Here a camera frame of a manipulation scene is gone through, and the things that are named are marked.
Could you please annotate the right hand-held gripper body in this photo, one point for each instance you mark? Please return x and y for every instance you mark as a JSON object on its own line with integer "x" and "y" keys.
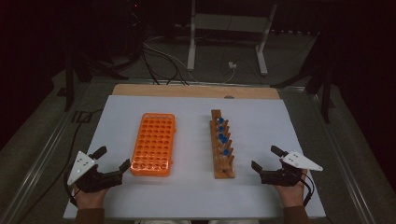
{"x": 297, "y": 161}

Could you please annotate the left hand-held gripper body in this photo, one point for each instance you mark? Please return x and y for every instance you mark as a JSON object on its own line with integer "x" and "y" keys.
{"x": 81, "y": 168}

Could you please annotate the wooden tube rack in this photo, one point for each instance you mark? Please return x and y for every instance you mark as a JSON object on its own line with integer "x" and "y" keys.
{"x": 222, "y": 169}

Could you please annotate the orange plastic tube rack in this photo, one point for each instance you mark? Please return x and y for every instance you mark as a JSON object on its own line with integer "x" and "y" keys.
{"x": 153, "y": 146}

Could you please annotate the person's left hand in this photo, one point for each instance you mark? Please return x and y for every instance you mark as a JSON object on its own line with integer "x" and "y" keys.
{"x": 90, "y": 199}

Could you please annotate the person's right hand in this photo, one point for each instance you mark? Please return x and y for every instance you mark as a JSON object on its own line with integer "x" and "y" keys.
{"x": 292, "y": 194}

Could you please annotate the white board mat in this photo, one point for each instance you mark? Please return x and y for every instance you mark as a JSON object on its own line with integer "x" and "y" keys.
{"x": 193, "y": 193}

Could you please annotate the black tripod stand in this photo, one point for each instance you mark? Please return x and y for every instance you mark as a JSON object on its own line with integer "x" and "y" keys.
{"x": 325, "y": 93}
{"x": 70, "y": 84}

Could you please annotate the white charger plug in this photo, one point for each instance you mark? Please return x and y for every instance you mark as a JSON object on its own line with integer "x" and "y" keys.
{"x": 232, "y": 65}

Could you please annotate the white metal stand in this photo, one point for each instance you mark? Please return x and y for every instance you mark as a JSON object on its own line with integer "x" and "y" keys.
{"x": 229, "y": 23}

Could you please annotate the metal frame rail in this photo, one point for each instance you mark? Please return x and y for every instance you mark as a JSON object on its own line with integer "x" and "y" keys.
{"x": 341, "y": 155}
{"x": 37, "y": 169}

